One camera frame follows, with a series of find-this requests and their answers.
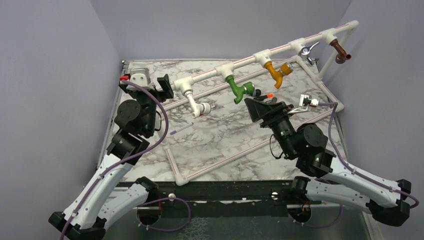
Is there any purple white pen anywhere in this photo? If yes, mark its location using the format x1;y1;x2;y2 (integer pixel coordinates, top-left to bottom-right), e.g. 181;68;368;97
170;122;194;136

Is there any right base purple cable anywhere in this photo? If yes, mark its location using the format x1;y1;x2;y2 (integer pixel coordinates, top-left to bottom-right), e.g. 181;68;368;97
287;202;344;230

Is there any white PVC pipe frame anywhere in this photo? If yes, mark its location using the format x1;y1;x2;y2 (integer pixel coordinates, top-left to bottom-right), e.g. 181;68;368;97
155;19;360;186

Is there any black orange marker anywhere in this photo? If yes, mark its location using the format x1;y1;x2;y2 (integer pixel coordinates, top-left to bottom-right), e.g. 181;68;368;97
254;93;274;101

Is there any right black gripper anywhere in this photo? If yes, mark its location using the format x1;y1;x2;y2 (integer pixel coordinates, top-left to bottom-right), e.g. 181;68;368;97
244;98;297;159

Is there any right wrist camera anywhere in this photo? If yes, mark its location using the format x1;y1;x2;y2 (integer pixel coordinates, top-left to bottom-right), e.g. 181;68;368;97
288;94;319;115

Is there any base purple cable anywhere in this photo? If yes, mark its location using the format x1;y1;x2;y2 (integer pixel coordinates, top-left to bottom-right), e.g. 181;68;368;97
136;197;192;233
287;202;344;230

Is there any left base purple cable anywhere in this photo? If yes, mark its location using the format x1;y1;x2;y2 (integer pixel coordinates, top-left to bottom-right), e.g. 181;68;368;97
136;197;192;233

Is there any green faucet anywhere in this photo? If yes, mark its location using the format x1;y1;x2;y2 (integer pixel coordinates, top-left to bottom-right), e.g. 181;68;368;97
225;75;255;105

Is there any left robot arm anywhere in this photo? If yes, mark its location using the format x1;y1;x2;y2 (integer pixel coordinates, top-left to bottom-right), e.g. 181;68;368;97
48;73;174;240

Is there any orange yellow faucet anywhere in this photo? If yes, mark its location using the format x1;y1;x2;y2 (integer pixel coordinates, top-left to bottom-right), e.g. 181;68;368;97
263;61;294;89

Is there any chrome lever faucet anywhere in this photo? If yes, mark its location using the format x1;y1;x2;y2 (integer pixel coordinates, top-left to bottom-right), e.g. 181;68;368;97
298;41;320;67

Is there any black table front rail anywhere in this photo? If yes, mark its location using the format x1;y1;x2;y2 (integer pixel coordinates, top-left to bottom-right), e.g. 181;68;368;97
112;178;332;220

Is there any white plastic faucet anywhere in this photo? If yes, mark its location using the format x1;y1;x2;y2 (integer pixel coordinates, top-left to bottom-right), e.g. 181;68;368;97
184;90;212;119

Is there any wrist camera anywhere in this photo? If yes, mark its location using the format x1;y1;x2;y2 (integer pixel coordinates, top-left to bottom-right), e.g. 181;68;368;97
129;68;151;87
288;94;319;115

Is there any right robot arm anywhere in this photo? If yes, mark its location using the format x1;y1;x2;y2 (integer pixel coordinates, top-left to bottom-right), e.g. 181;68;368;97
244;98;412;227

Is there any brown faucet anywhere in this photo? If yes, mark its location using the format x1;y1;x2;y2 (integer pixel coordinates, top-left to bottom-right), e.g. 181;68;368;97
329;39;352;65

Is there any black grey small fitting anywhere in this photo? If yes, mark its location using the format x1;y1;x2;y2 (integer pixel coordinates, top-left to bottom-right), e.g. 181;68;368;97
252;89;262;98

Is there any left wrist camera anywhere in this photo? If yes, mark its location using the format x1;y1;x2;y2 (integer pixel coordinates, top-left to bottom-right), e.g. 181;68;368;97
129;68;151;87

